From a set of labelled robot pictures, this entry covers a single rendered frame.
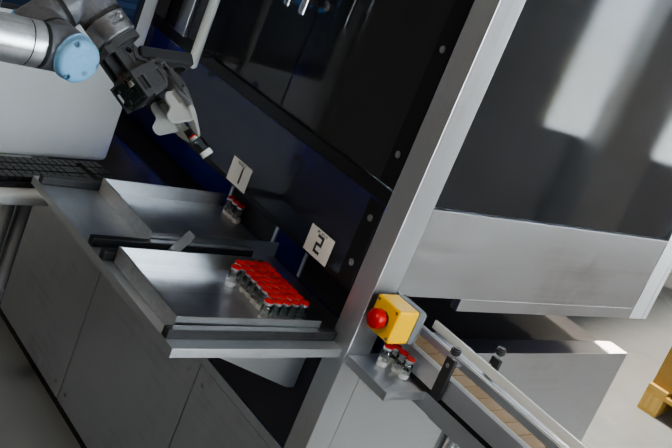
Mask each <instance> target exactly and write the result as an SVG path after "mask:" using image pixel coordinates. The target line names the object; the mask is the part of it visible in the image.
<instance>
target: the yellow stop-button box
mask: <svg viewBox="0 0 672 448"><path fill-rule="evenodd" d="M374 308H382V309H383V310H384V311H385V313H386V317H387V320H386V324H385V326H384V327H383V328H381V329H372V328H371V327H370V326H369V325H368V323H367V326H368V327H369V328H371V329H372V330H373V331H374V332H375V333H376V334H377V335H378V336H379V337H380V338H381V339H382V340H383V341H384V342H386V343H387V344H413V342H414V340H415V338H416V336H417V334H418V331H419V329H420V327H421V325H422V323H423V320H424V318H425V316H426V313H425V312H424V311H423V310H422V309H421V308H420V307H418V306H417V305H416V304H415V303H414V302H413V301H411V300H410V299H409V298H408V297H407V296H406V295H393V294H380V295H379V296H378V299H377V301H376V303H375V305H374Z"/></svg>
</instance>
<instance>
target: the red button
mask: <svg viewBox="0 0 672 448"><path fill-rule="evenodd" d="M386 320H387V317H386V313H385V311H384V310H383V309H382V308H372V309H371V310H370V311H369V312H368V314H367V323H368V325H369V326H370V327H371V328H372V329H381V328H383V327H384V326H385V324H386Z"/></svg>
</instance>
